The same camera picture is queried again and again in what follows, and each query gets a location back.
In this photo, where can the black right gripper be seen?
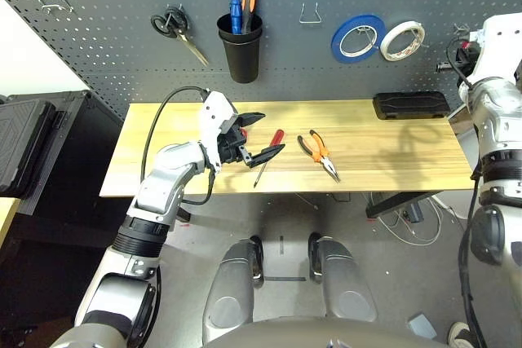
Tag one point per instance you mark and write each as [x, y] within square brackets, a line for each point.
[467, 58]

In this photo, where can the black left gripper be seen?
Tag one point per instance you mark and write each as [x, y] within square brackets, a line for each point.
[232, 146]

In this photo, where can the orange black needle nose pliers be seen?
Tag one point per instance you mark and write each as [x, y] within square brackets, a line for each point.
[322, 152]

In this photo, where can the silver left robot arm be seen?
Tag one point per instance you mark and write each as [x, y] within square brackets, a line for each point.
[171, 168]

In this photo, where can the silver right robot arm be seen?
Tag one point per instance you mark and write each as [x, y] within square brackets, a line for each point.
[497, 111]

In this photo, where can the dark grey metal pegboard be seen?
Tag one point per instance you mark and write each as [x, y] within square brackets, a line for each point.
[122, 58]

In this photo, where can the silver single peg hook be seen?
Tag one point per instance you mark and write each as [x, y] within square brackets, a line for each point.
[461, 30]

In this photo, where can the black flat tool case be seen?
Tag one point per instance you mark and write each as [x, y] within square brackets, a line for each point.
[408, 105]

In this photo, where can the black plastic cup holder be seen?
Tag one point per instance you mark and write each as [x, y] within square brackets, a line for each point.
[242, 58]

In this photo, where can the white tape roll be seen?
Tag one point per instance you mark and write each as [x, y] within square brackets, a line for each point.
[384, 48]

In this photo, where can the black metal table leg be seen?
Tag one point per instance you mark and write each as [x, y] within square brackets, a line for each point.
[183, 213]
[391, 203]

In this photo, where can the blue tape roll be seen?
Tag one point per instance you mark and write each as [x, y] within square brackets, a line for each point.
[335, 44]

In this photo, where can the silver robot left leg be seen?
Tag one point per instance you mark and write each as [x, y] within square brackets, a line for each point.
[230, 291]

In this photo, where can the silver robot leg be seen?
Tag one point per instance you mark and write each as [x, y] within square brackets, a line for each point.
[230, 291]
[342, 283]

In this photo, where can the dark power adapter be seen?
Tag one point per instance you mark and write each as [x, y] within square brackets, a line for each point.
[414, 213]

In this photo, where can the large black flight case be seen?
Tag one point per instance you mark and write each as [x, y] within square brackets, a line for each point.
[89, 140]

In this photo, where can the silver robot right leg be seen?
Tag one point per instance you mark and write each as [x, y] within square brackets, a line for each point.
[342, 283]

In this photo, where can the grey robot torso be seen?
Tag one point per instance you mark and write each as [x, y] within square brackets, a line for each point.
[285, 333]

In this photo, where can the black ribbed plastic case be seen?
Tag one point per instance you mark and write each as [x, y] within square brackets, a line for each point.
[24, 144]

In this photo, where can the silver double prong hook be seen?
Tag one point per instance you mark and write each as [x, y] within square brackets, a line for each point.
[51, 7]

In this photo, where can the grey foot pedal box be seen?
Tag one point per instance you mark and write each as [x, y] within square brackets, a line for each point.
[422, 325]

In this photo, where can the light wooden side table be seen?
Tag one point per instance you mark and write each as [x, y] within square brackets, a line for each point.
[6, 217]

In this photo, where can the white black sneaker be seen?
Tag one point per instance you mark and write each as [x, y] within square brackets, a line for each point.
[458, 333]

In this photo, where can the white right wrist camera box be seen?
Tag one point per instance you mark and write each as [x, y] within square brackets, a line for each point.
[499, 46]

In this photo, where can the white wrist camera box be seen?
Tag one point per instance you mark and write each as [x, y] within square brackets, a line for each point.
[499, 46]
[214, 111]

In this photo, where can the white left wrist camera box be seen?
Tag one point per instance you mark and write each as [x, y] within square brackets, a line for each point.
[214, 111]

